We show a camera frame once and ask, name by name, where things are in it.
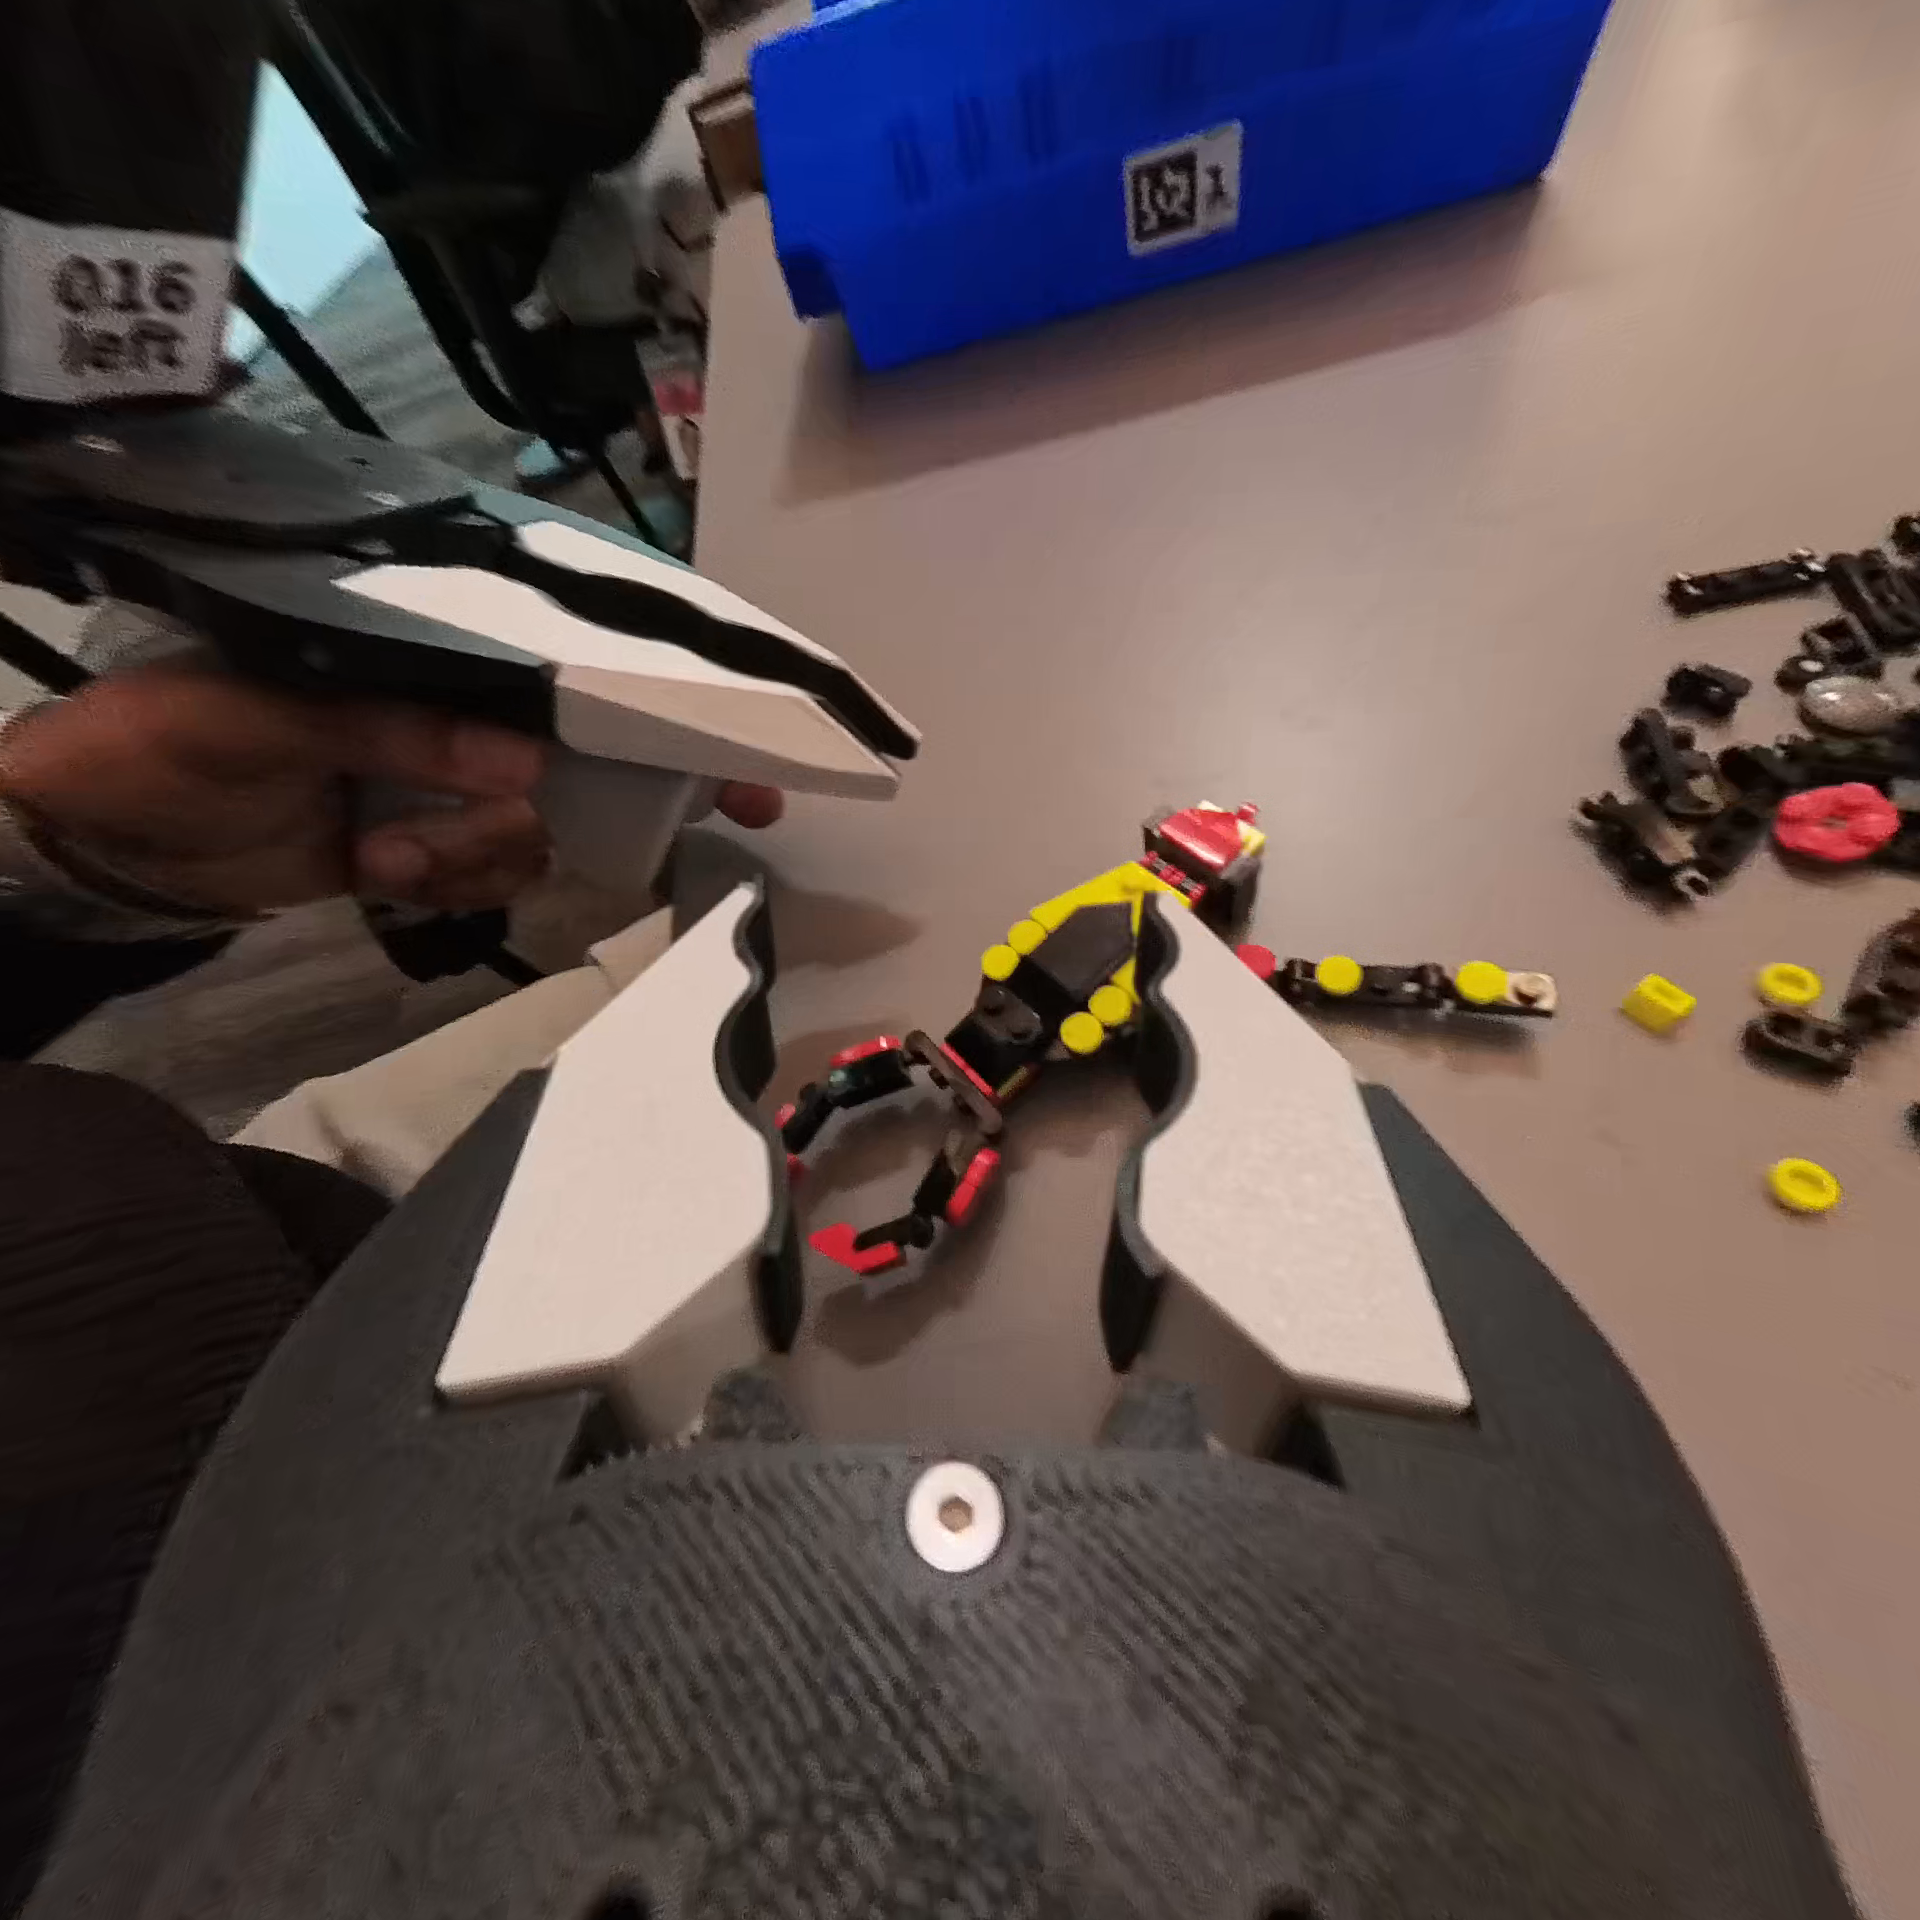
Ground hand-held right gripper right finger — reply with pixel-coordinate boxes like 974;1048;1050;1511
1099;904;1474;1455

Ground person's left hand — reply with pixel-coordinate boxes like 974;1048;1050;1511
0;660;790;918

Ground black knitted sweater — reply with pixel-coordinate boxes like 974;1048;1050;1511
0;1050;395;1920

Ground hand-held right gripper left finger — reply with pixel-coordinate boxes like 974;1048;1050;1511
432;881;809;1444

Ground black chair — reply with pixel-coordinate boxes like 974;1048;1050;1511
247;0;707;550

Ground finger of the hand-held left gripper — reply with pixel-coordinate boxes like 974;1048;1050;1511
337;564;905;803
498;514;924;762

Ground black yellow red lego model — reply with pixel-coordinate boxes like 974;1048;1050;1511
774;801;1561;1279

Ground beige trousers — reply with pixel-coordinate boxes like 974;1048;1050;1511
225;900;682;1202

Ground pile of lego pieces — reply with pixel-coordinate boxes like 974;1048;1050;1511
1572;511;1920;1216

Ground blue plastic bin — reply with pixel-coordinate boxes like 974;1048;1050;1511
747;0;1615;375

